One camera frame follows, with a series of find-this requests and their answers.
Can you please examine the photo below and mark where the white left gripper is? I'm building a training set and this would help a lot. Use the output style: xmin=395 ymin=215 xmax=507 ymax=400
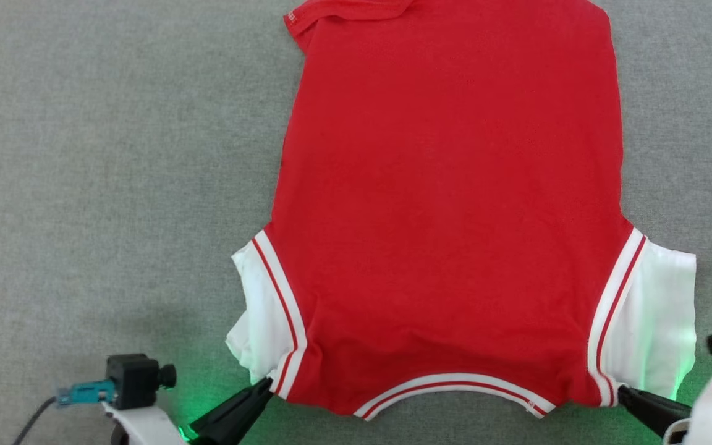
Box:
xmin=103 ymin=377 xmax=274 ymax=445

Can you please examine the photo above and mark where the red white t-shirt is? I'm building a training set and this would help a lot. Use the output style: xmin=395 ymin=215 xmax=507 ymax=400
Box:
xmin=226 ymin=0 xmax=698 ymax=421

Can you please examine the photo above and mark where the grey fabric sofa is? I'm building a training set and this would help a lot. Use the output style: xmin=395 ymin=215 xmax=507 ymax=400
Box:
xmin=0 ymin=0 xmax=712 ymax=445

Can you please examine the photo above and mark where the teal cable connector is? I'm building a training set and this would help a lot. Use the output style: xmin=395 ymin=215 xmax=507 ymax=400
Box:
xmin=56 ymin=380 xmax=116 ymax=407

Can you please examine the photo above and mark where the grey camera cable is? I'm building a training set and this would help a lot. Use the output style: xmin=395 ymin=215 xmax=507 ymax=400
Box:
xmin=12 ymin=397 xmax=60 ymax=445

